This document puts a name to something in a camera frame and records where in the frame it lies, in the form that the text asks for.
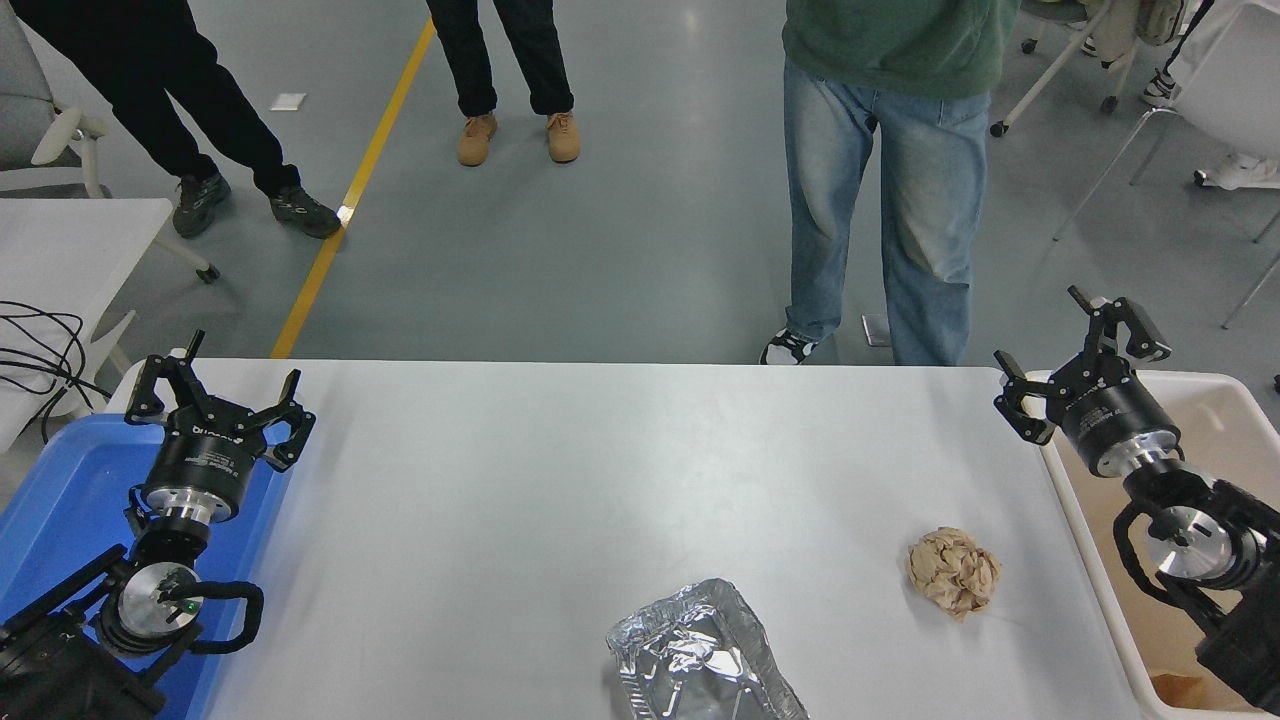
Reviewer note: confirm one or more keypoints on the person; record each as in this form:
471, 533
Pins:
150, 90
1158, 88
920, 200
475, 50

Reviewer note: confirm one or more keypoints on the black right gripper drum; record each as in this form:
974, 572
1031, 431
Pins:
1110, 420

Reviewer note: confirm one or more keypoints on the blue plastic tray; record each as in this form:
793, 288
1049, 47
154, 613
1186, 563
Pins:
70, 490

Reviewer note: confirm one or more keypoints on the white chair base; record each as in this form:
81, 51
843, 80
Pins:
1240, 170

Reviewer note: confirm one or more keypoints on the grey white office chair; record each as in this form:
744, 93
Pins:
20, 100

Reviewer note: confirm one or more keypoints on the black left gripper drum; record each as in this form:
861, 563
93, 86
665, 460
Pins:
205, 462

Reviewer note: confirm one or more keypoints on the silver foil tray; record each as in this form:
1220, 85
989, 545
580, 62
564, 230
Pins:
690, 650

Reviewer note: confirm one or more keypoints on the white chair with metal legs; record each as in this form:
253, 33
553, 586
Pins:
1240, 90

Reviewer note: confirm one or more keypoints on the large pale plastic bin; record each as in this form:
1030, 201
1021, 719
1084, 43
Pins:
1230, 440

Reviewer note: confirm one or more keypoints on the white side table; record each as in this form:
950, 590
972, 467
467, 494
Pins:
60, 250

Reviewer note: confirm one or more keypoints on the metal floor socket plate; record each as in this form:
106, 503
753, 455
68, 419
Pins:
875, 330

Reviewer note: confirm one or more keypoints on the crumpled tan paper ball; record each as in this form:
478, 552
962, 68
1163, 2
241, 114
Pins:
950, 575

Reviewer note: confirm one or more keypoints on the beige garment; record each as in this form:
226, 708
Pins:
1135, 20

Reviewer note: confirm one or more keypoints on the white wheeled chair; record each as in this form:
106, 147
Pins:
1050, 72

